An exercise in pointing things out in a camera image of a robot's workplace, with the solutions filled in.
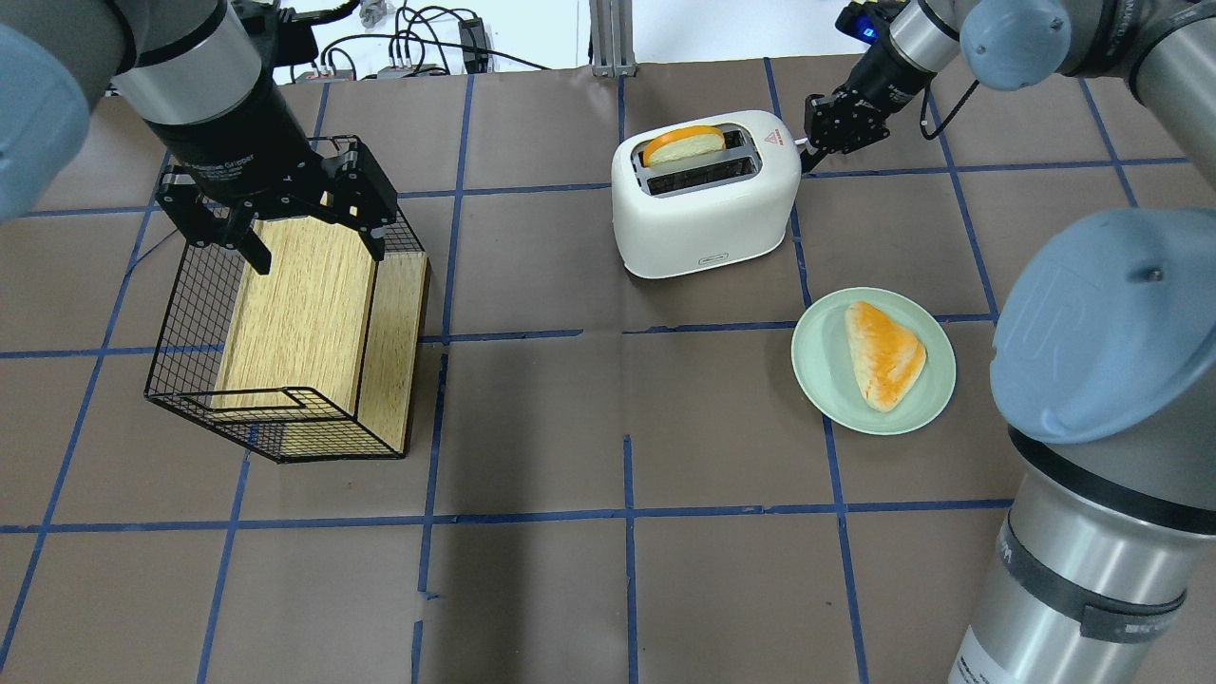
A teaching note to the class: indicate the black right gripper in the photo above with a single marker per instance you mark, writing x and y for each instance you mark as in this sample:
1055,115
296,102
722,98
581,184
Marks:
882,74

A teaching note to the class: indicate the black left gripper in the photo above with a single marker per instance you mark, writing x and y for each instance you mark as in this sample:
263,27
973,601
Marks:
231,133

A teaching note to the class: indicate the white two-slot toaster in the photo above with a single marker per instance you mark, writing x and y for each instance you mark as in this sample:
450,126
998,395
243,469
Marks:
710,211

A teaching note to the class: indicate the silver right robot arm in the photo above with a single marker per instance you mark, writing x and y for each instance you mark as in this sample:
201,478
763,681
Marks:
1103,365

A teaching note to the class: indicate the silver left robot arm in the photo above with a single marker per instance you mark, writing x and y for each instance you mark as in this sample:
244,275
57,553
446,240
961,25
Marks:
200,74

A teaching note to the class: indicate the orange-crusted toast slice in toaster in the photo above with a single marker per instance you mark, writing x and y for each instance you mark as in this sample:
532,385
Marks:
683,143

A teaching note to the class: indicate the light wooden shelf box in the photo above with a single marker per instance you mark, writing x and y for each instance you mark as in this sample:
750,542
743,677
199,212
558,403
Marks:
319,354

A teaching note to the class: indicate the light green plate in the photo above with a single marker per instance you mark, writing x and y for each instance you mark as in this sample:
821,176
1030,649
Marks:
825,373

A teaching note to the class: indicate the orange bread slice on plate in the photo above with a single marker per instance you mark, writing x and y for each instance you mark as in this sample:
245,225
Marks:
886,358

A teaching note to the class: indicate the black power adapter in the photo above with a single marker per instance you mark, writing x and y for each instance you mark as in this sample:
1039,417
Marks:
475,46

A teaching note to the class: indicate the black wire basket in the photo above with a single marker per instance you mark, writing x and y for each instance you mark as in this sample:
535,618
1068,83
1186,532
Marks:
184,368

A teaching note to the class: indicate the aluminium frame post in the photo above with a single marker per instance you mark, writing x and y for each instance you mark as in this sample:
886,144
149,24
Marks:
611,44

